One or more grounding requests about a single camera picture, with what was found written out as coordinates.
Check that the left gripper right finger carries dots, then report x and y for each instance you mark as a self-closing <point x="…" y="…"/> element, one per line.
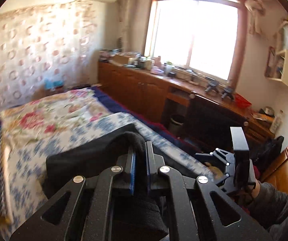
<point x="197" y="208"/>

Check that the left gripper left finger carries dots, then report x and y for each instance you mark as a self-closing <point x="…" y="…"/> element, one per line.
<point x="82" y="209"/>

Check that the black t-shirt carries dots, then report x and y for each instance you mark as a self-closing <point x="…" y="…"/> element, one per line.
<point x="140" y="216"/>

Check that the grey sleeved right forearm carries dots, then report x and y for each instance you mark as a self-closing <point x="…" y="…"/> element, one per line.
<point x="270" y="210"/>

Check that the person's right hand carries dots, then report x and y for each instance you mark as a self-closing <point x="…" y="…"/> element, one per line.
<point x="247" y="195"/>

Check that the long wooden cabinet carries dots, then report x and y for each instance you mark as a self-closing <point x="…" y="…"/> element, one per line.
<point x="150" y="95"/>

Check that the blue floral white board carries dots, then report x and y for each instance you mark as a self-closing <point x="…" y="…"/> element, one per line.
<point x="22" y="169"/>

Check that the waste bin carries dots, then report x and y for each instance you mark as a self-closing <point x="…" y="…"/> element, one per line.
<point x="176" y="123"/>

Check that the floral pink quilt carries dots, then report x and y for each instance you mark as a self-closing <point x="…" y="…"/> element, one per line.
<point x="50" y="115"/>

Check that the navy blue bedsheet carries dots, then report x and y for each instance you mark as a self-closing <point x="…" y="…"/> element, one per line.
<point x="116" y="107"/>

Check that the teal item box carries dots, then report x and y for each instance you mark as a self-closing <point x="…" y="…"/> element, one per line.
<point x="52" y="85"/>

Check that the cardboard box on cabinet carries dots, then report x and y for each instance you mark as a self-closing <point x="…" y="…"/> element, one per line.
<point x="123" y="60"/>

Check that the patterned sheer curtain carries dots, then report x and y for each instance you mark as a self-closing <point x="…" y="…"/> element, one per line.
<point x="43" y="44"/>

